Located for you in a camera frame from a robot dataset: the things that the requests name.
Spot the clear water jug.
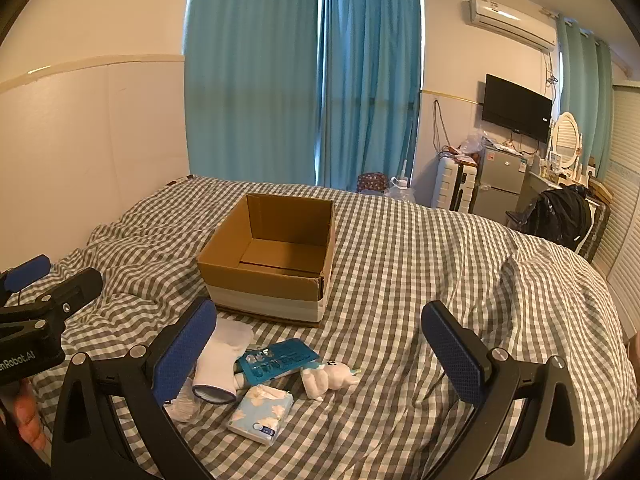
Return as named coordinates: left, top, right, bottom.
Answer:
left=385, top=176, right=417, bottom=204

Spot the white oval mirror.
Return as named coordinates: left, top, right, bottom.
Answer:
left=549, top=111, right=584, bottom=171

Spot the white plush toy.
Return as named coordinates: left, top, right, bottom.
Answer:
left=301, top=358, right=361, bottom=402

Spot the silver mini fridge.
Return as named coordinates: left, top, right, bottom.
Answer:
left=470, top=143, right=529, bottom=224

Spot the teal blister packet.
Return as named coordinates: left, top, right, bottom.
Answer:
left=235, top=338, right=321, bottom=386

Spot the white dressing table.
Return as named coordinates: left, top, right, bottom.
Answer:
left=520, top=167, right=611, bottom=261

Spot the white sock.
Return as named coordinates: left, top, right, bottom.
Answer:
left=192, top=318, right=255, bottom=405

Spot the blue flowered tissue pack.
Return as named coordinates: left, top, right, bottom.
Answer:
left=226, top=385, right=295, bottom=446

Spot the white air conditioner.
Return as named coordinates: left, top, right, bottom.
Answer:
left=467, top=0, right=558, bottom=54

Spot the clear plastic wrapper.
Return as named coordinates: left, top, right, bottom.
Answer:
left=164, top=377, right=202, bottom=423

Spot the narrow teal curtain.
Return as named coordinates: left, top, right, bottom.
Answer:
left=316, top=0, right=424, bottom=194

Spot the teal curtain beside wardrobe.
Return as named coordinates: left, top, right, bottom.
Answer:
left=555, top=12, right=615, bottom=171

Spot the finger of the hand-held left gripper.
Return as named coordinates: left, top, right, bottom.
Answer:
left=0, top=267, right=104, bottom=333
left=0, top=254, right=52, bottom=307

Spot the hanging wall cable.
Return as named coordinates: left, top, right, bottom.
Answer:
left=431, top=99, right=454, bottom=157

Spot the wide teal curtain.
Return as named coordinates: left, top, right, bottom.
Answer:
left=184, top=0, right=321, bottom=187

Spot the brown cardboard box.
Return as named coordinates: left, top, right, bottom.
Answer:
left=196, top=192, right=336, bottom=329

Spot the black wall television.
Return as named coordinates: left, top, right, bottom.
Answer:
left=481, top=73, right=554, bottom=145

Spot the clear plastic bag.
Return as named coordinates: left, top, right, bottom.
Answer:
left=457, top=128, right=493, bottom=158

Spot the white suitcase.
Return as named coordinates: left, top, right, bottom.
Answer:
left=431, top=156, right=478, bottom=213

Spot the dark green suitcase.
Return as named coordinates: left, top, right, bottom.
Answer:
left=582, top=204, right=612, bottom=262

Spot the dark patterned bag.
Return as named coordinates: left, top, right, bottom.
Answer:
left=356, top=172, right=387, bottom=196

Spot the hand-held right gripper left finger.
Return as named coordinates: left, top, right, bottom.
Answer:
left=50, top=296, right=218, bottom=480

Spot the person's left hand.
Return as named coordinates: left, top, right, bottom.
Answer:
left=12, top=379, right=52, bottom=455

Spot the white louvered wardrobe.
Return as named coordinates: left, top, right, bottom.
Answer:
left=590, top=80, right=640, bottom=341

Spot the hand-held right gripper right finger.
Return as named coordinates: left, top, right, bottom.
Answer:
left=421, top=300, right=589, bottom=480

